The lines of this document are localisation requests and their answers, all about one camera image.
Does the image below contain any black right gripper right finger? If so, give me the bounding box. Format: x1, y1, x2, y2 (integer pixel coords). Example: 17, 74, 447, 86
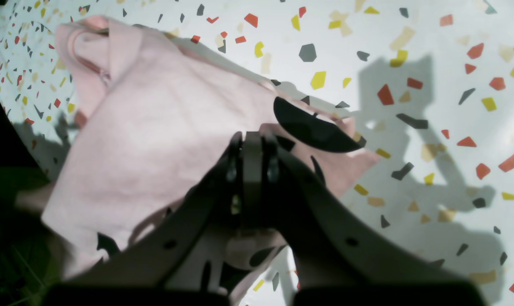
263, 133, 485, 306

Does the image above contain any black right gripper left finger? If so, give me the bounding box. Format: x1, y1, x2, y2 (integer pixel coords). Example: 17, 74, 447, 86
45, 132, 262, 306

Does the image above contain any pink T-shirt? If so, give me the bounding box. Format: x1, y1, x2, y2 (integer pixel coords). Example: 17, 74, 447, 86
21, 16, 378, 304

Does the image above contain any terrazzo pattern table cover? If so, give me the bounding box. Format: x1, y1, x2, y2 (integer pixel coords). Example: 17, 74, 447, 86
0, 0, 514, 306

